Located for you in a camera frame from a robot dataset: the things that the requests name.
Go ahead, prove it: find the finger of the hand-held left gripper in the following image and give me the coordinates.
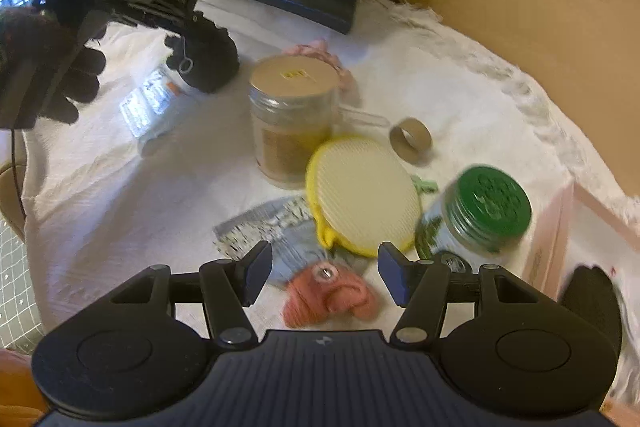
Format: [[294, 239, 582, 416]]
[[164, 11, 232, 52]]

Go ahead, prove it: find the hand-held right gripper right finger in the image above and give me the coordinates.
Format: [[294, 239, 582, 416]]
[[377, 242, 544, 351]]

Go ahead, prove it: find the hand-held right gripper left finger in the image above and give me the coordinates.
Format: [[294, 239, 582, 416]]
[[102, 241, 273, 349]]

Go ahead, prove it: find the black soft fabric item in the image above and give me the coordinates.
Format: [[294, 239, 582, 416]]
[[164, 32, 241, 94]]

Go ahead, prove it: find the cardboard tape ring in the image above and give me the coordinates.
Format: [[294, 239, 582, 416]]
[[389, 118, 433, 162]]

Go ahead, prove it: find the person's left hand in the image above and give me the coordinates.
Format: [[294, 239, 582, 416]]
[[0, 6, 107, 128]]

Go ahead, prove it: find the grey patterned packet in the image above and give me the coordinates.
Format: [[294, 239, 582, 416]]
[[212, 196, 321, 290]]

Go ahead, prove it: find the pink knit toy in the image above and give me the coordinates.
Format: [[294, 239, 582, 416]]
[[282, 259, 381, 328]]

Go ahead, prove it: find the yellow round sponge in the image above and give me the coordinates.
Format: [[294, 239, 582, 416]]
[[305, 136, 423, 258]]

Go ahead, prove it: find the small green clip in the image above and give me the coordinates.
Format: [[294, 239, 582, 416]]
[[410, 174, 438, 198]]

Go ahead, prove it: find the green lid glass jar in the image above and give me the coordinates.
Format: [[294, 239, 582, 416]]
[[414, 164, 532, 275]]

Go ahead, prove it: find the beige lid glass jar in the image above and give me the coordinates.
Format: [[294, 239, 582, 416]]
[[248, 55, 341, 188]]

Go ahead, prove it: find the pink scrunchie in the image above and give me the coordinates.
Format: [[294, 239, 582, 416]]
[[280, 39, 358, 100]]

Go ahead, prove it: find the pink box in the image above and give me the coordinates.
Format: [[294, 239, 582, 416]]
[[522, 182, 640, 303]]

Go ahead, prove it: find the clear plastic scoop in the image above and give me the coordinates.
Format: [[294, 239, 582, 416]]
[[337, 104, 391, 128]]

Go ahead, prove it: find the white cloth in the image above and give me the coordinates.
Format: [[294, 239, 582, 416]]
[[22, 0, 640, 408]]

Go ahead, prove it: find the black rounded item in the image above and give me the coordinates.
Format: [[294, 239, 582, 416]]
[[560, 264, 623, 358]]

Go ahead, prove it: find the tan curved object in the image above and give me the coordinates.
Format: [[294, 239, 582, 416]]
[[0, 159, 26, 243]]

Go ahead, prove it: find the green cutting mat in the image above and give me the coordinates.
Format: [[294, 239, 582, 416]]
[[0, 214, 48, 353]]

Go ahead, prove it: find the black cable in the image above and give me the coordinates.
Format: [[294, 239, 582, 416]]
[[9, 127, 26, 208]]

